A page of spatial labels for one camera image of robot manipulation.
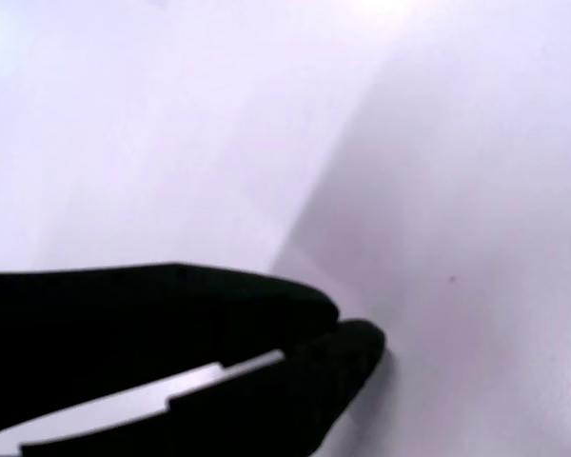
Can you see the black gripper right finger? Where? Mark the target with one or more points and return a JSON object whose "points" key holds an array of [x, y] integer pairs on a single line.
{"points": [[276, 409]]}

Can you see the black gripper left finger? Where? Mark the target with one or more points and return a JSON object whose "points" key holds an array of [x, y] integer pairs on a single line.
{"points": [[147, 323]]}

